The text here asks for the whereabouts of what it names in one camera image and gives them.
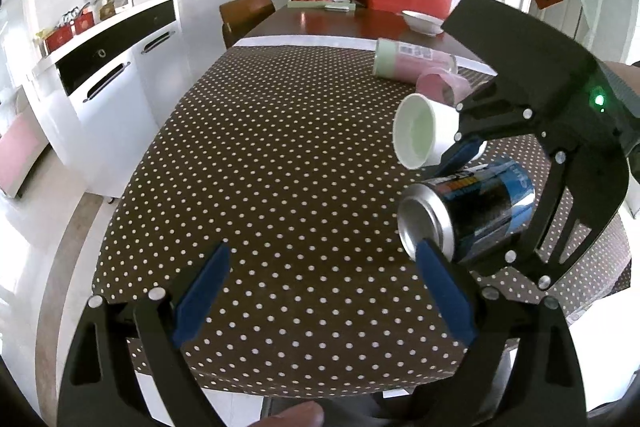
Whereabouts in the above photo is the person's right forearm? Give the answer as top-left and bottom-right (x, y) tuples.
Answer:
(605, 61), (640, 82)

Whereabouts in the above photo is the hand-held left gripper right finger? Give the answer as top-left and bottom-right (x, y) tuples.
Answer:
(415, 239), (588, 427)

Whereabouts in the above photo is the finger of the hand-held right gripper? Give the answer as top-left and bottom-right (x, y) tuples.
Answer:
(432, 79), (542, 176)
(472, 141), (630, 292)

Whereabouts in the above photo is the white cup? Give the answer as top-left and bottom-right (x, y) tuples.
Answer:
(392, 93), (487, 170)

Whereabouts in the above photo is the pink cup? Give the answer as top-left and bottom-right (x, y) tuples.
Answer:
(416, 68), (471, 108)

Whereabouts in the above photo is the pink cushion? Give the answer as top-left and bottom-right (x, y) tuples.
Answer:
(0, 114), (51, 198)

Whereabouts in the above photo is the blue drink can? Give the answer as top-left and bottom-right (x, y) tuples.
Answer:
(397, 158), (536, 264)

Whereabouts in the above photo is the brown chair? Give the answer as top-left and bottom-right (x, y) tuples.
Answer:
(219, 0), (277, 50)

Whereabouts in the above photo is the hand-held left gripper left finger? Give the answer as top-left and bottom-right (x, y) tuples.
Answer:
(57, 241), (232, 427)

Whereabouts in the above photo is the brown polka dot tablecloth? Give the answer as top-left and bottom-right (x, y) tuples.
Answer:
(90, 34), (633, 400)

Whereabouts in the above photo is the white bowl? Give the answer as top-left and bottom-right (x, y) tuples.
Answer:
(401, 10), (445, 36)

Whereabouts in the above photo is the white cabinet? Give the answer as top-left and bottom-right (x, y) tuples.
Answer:
(30, 0), (181, 198)

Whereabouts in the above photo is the green tray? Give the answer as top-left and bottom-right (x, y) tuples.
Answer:
(287, 0), (357, 14)

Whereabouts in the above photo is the green and pink cup sleeve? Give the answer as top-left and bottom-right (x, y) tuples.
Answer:
(372, 38), (458, 82)

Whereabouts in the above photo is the person's left hand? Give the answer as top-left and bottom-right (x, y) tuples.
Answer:
(261, 401), (326, 427)

